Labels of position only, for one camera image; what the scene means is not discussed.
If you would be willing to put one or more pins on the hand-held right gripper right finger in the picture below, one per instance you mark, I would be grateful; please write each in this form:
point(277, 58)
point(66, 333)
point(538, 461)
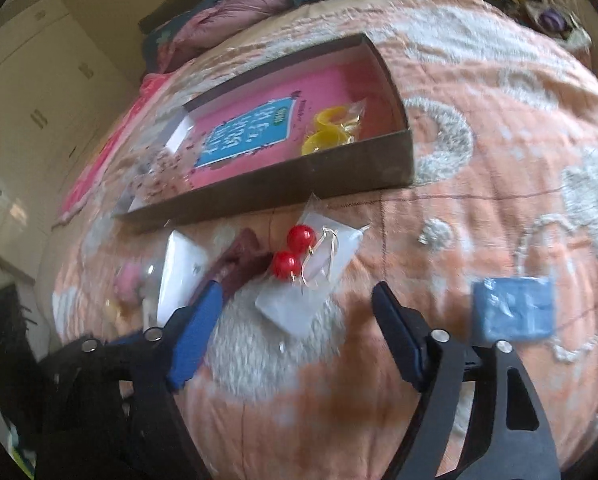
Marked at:
point(404, 332)

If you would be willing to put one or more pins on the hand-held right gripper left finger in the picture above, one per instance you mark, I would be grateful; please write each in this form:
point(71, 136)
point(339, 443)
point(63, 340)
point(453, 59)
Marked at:
point(196, 332)

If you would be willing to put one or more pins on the white packet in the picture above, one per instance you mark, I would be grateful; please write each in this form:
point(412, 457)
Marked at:
point(179, 270)

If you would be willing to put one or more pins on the maroon hair clip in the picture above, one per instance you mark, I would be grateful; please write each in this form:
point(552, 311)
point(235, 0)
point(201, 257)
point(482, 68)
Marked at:
point(239, 265)

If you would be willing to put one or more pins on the pink fluffy hair clip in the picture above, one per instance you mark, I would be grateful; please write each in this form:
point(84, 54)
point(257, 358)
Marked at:
point(129, 280)

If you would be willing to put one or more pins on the red ball earrings packet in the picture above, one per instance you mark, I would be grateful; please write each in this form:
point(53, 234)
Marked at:
point(299, 305)

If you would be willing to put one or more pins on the blue packet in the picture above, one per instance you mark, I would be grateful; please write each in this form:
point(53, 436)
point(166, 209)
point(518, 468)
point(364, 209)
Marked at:
point(511, 310)

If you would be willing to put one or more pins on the brown cardboard box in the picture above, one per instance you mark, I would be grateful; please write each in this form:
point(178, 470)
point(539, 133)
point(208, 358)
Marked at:
point(279, 180)

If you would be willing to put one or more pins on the clear plastic packet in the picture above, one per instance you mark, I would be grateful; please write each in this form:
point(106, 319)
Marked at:
point(149, 170)

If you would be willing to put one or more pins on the black rack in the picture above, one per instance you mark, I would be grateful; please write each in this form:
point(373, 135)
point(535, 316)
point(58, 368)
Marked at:
point(4, 350)

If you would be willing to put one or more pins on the bright pink blanket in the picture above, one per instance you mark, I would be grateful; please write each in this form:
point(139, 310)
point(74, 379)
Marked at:
point(104, 160)

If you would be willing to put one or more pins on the peach patterned bedspread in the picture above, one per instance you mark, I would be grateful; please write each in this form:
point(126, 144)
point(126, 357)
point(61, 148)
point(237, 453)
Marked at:
point(479, 135)

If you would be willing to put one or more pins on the yellow rings packet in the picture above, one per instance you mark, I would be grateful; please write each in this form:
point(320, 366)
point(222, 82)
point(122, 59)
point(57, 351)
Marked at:
point(324, 130)

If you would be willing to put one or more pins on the white wardrobe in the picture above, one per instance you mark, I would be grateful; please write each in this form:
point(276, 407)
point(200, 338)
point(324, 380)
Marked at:
point(39, 110)

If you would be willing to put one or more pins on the pink and teal quilted pillow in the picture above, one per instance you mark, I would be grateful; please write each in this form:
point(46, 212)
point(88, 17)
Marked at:
point(214, 15)

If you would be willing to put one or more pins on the plastic bag with purple cloth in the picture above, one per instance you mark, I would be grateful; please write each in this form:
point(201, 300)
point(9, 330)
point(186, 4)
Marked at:
point(554, 22)

